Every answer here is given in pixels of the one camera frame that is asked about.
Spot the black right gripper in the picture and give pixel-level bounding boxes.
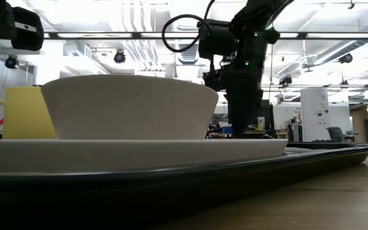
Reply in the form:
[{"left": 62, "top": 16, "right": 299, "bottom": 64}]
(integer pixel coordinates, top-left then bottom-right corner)
[{"left": 222, "top": 62, "right": 265, "bottom": 139}]

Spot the white rectangular plate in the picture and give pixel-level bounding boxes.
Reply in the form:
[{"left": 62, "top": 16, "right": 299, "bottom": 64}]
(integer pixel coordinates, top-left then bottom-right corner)
[{"left": 0, "top": 138, "right": 289, "bottom": 174}]

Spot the white ceramic bowl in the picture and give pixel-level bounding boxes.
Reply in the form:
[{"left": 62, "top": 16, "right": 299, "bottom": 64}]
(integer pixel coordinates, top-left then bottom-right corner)
[{"left": 40, "top": 74, "right": 219, "bottom": 141}]

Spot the yellow mug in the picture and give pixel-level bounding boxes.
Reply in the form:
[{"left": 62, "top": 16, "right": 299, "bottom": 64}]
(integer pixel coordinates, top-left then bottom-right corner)
[{"left": 0, "top": 86, "right": 58, "bottom": 140}]

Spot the dark metal serving tray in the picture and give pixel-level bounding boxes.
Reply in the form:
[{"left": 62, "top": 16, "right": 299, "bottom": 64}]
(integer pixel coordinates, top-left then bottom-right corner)
[{"left": 0, "top": 142, "right": 368, "bottom": 230}]

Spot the large black monitor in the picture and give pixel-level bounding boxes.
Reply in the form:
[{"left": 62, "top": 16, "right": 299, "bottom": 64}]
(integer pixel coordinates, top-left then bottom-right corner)
[{"left": 261, "top": 99, "right": 275, "bottom": 131}]

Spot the grey office chair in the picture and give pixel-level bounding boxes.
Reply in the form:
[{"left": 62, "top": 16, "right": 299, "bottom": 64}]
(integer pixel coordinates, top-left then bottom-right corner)
[{"left": 326, "top": 126, "right": 347, "bottom": 142}]

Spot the thin hanging cable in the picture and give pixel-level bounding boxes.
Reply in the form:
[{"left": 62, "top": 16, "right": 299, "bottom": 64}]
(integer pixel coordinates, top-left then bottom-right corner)
[{"left": 268, "top": 44, "right": 275, "bottom": 102}]

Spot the white pillar with wall devices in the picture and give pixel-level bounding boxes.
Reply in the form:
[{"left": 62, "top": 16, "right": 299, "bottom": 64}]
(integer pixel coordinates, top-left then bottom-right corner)
[{"left": 300, "top": 88, "right": 330, "bottom": 142}]

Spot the silver ventilation duct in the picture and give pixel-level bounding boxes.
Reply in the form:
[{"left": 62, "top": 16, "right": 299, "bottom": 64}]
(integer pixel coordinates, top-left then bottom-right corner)
[{"left": 174, "top": 40, "right": 204, "bottom": 66}]

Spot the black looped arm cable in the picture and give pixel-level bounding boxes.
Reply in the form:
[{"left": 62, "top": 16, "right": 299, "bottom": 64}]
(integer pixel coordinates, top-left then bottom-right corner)
[{"left": 161, "top": 0, "right": 217, "bottom": 54}]

